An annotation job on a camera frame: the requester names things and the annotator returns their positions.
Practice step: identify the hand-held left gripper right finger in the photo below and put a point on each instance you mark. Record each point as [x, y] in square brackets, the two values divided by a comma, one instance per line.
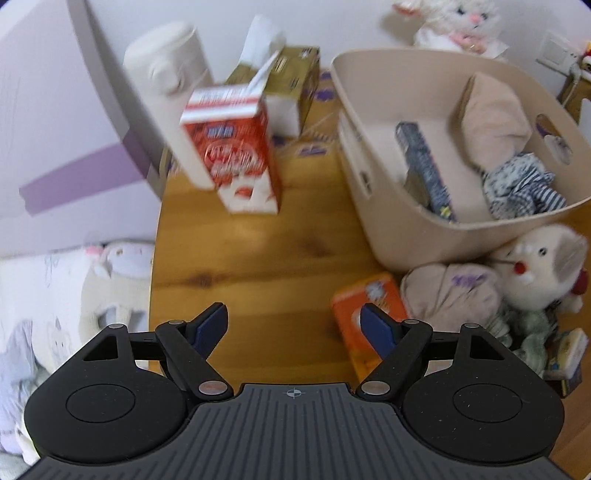
[376, 327]

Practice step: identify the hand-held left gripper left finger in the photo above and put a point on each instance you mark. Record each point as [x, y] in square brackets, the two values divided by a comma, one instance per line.
[210, 325]

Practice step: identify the pale pink fleece cloth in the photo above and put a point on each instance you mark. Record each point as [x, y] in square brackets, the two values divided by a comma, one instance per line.
[448, 290]

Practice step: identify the beige storage basket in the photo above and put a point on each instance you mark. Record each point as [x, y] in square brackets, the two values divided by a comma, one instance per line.
[392, 230]

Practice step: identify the white plush toy red bow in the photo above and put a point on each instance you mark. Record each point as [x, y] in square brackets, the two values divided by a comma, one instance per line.
[545, 263]

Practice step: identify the wooden desktop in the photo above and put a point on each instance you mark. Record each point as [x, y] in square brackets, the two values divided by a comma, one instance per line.
[277, 258]

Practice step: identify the orange box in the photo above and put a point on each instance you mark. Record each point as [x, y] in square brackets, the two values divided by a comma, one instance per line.
[346, 323]

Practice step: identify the blue patterned box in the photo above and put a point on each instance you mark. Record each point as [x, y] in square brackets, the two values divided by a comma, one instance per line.
[422, 161]

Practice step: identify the red and white carton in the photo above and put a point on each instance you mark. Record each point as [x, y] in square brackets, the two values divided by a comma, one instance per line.
[235, 152]

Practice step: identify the white printed blanket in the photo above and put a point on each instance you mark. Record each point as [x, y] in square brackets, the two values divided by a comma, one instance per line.
[27, 323]

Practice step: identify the small printed box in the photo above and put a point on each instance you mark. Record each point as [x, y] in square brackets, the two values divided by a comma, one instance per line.
[565, 355]

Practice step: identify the blue striped cloth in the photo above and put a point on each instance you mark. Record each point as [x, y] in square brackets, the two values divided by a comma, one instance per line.
[521, 189]

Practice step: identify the pale pink plush pouch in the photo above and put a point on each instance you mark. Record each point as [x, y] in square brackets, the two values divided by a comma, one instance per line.
[494, 120]

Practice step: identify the white cylindrical bottle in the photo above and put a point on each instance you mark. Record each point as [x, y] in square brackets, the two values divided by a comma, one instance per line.
[161, 69]

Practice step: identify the gold tissue box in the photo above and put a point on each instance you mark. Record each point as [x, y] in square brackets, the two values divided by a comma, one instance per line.
[295, 78]

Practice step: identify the white plush toy pink ears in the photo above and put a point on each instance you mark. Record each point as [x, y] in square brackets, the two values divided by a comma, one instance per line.
[455, 18]

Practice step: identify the white wall socket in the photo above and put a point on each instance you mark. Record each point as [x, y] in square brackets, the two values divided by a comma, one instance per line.
[556, 48]

